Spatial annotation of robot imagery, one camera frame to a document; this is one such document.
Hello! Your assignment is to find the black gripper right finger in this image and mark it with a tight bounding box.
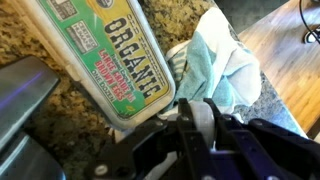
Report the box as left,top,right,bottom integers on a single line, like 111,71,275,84
203,97,320,180

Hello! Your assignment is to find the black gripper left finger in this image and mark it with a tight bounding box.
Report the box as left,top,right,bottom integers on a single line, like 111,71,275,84
84,98,214,180

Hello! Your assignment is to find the white teal dish towel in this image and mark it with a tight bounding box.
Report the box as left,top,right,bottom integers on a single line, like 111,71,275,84
156,7,263,121

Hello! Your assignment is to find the organic egg carton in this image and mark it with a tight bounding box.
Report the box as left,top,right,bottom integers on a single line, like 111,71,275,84
16,0,177,130

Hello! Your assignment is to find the black coffee maker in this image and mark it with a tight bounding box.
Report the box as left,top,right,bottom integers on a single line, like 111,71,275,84
0,55,68,180

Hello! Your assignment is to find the black floor cable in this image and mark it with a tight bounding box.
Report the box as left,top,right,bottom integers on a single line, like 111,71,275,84
298,0,320,45

